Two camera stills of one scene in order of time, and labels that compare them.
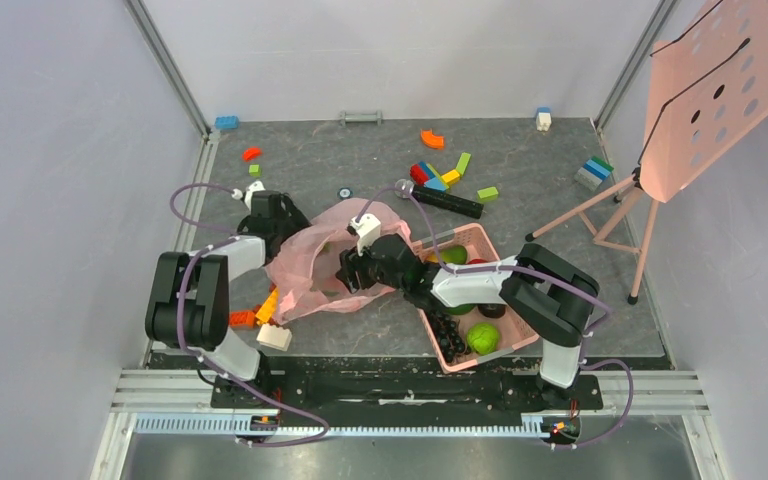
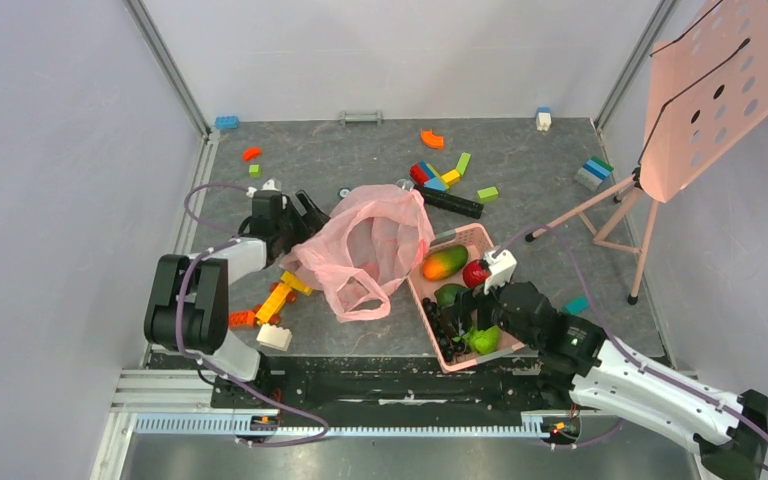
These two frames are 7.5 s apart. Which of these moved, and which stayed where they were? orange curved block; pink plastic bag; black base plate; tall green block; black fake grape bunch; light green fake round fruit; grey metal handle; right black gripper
Moved: pink plastic bag; right black gripper
Stayed: orange curved block; tall green block; grey metal handle; light green fake round fruit; black base plate; black fake grape bunch
